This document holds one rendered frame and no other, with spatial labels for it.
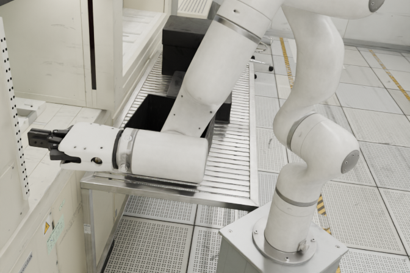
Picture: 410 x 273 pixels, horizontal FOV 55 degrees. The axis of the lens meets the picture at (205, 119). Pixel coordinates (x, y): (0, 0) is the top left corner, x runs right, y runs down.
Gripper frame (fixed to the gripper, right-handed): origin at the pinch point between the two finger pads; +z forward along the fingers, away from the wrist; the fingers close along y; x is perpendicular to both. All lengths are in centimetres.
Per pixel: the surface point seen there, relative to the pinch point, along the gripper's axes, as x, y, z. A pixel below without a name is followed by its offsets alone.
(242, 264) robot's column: -49, 20, -45
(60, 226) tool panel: -52, 27, 12
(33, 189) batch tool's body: -33.2, 21.7, 15.7
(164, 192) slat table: -44, 40, -18
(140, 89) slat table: -44, 113, 7
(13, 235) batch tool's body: -33.2, 4.9, 12.7
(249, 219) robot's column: -44, 33, -47
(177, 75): -34, 113, -11
